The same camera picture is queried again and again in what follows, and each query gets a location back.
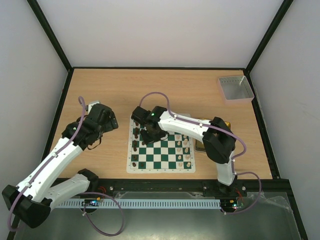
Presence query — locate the green white chess board mat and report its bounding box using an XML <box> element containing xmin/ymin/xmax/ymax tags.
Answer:
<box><xmin>126</xmin><ymin>119</ymin><xmax>196</xmax><ymax>174</ymax></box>

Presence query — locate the yellow transparent piece tray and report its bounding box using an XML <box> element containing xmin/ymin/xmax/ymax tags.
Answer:
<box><xmin>194</xmin><ymin>117</ymin><xmax>231</xmax><ymax>153</ymax></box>

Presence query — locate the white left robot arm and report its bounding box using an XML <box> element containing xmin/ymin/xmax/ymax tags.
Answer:
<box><xmin>2</xmin><ymin>101</ymin><xmax>118</xmax><ymax>229</ymax></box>

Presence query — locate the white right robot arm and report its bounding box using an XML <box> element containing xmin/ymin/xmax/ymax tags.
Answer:
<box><xmin>131</xmin><ymin>106</ymin><xmax>237</xmax><ymax>196</ymax></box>

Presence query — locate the grey metal tin box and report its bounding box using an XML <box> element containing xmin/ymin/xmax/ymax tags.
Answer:
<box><xmin>217</xmin><ymin>75</ymin><xmax>255</xmax><ymax>105</ymax></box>

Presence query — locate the black cage frame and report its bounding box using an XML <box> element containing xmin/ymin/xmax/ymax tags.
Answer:
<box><xmin>27</xmin><ymin>0</ymin><xmax>308</xmax><ymax>240</ymax></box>

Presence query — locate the light blue slotted cable duct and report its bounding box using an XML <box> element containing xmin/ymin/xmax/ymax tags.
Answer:
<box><xmin>57</xmin><ymin>198</ymin><xmax>221</xmax><ymax>210</ymax></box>

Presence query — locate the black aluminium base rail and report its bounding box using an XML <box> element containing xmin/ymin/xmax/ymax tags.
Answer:
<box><xmin>52</xmin><ymin>177</ymin><xmax>291</xmax><ymax>198</ymax></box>

